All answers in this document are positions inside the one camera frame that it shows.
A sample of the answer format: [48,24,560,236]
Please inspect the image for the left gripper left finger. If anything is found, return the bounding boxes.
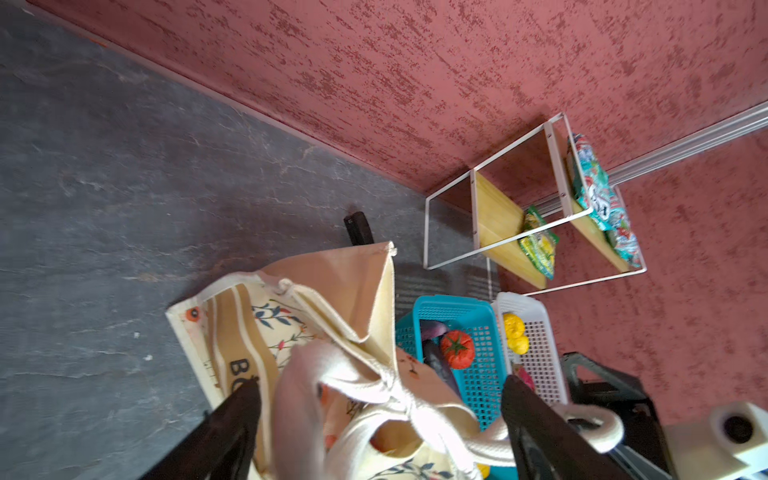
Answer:
[143,379,261,479]

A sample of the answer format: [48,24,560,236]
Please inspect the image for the small black device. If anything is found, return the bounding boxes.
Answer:
[343,211,375,246]

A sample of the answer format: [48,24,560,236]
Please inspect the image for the white wooden shelf rack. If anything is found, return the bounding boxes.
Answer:
[422,112,648,297]

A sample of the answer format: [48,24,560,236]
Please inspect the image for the teal candy bag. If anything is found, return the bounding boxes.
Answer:
[568,134,614,232]
[605,188,641,268]

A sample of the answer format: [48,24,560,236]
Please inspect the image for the teal candy bag right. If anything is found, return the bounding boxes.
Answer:
[605,188,641,268]

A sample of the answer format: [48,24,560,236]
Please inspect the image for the teal candy bag left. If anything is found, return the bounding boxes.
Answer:
[568,134,614,232]

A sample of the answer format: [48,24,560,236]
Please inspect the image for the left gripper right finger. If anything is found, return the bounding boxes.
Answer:
[501,375,629,479]

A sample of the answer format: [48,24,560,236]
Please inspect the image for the white plastic basket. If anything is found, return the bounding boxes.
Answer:
[492,292,569,405]

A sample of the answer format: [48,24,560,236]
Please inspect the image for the cream canvas grocery bag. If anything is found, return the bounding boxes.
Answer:
[166,242,624,479]

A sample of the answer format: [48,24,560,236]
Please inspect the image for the light purple eggplant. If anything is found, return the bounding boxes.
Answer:
[419,320,448,341]

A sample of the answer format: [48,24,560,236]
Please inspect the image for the red bell pepper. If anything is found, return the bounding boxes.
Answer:
[439,330,476,370]

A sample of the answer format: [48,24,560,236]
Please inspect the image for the yellow lemon white basket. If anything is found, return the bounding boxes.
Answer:
[507,335,530,355]

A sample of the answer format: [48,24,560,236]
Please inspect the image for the teal plastic basket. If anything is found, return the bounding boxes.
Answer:
[394,294,520,480]

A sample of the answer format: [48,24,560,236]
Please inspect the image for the yellow bell pepper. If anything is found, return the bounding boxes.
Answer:
[503,312,525,340]

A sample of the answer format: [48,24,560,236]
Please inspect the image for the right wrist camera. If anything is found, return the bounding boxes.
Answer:
[664,402,767,479]

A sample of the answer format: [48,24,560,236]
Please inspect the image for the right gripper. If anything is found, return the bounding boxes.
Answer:
[561,352,677,479]

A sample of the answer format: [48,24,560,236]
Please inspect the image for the green yellow candy bag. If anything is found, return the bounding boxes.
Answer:
[518,207,559,280]

